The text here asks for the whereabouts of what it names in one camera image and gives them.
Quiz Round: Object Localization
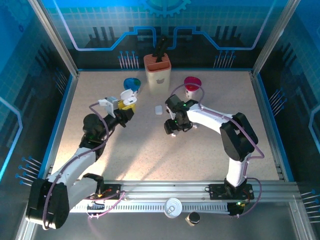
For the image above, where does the blue lidded toy cup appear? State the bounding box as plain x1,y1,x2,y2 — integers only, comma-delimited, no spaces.
123,77,142,97

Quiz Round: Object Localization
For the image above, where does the magenta lidded white cup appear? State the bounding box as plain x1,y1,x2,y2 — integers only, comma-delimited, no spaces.
183,76,203,100

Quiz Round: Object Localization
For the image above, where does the beige knife block orange top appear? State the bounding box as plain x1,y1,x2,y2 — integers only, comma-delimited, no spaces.
143,52,173,95

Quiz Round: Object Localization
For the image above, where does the white tin can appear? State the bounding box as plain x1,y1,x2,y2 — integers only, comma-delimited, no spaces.
163,197,183,219

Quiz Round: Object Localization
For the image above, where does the black bronze cylinder knob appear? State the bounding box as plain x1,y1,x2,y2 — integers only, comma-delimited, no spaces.
185,211,202,227

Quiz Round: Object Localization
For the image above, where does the black knife handle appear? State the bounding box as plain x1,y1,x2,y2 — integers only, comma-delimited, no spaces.
152,34,169,63

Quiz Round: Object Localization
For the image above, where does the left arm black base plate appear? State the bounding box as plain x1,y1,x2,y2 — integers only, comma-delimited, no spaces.
99,182,122,201

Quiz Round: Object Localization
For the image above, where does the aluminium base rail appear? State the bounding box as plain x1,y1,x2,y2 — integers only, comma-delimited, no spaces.
103,179,298,202

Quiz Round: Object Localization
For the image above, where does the aluminium frame post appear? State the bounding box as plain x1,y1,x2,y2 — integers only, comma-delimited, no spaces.
27,0,81,77
250,0,301,76

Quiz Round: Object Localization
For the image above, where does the white slotted cable tray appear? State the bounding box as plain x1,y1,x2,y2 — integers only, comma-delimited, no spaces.
69,201,231,214

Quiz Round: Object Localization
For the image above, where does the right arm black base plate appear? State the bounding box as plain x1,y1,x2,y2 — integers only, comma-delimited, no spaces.
208,183,255,201

